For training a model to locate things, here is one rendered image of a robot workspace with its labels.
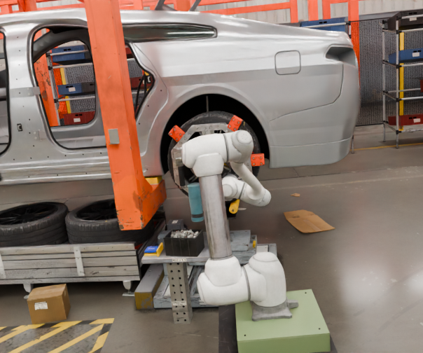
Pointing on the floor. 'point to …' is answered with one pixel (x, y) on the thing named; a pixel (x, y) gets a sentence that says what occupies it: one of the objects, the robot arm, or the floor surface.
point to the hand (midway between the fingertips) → (233, 172)
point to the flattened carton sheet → (307, 221)
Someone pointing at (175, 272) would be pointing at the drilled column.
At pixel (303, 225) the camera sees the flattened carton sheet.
